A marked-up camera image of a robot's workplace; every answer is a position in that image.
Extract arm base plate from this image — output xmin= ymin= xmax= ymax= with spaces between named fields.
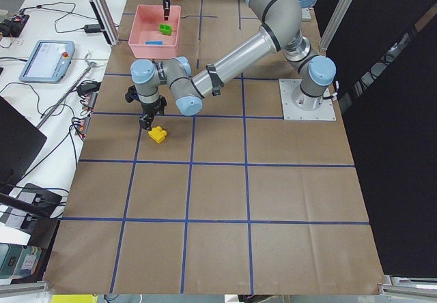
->
xmin=279 ymin=78 xmax=337 ymax=121
xmin=301 ymin=8 xmax=311 ymax=22

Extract metal rod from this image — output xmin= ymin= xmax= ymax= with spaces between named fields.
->
xmin=36 ymin=59 xmax=97 ymax=129

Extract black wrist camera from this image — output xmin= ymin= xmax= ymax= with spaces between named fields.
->
xmin=124 ymin=85 xmax=139 ymax=103

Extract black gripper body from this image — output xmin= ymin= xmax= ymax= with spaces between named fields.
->
xmin=140 ymin=95 xmax=167 ymax=121

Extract pink plastic box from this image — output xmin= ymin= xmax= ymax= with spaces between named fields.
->
xmin=128 ymin=5 xmax=182 ymax=59

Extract black monitor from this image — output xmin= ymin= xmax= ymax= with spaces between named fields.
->
xmin=1 ymin=98 xmax=46 ymax=194

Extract black power adapter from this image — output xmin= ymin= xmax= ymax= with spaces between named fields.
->
xmin=83 ymin=24 xmax=102 ymax=33

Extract teach pendant tablet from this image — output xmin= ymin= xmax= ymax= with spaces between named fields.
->
xmin=19 ymin=40 xmax=75 ymax=83

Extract yellow toy block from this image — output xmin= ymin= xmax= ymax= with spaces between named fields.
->
xmin=147 ymin=126 xmax=168 ymax=144

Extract green toy block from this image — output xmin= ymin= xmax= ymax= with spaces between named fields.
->
xmin=158 ymin=24 xmax=173 ymax=36

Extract aluminium frame post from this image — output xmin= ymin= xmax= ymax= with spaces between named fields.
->
xmin=88 ymin=0 xmax=119 ymax=47

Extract blue toy block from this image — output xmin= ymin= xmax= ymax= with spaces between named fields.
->
xmin=145 ymin=40 xmax=163 ymax=46

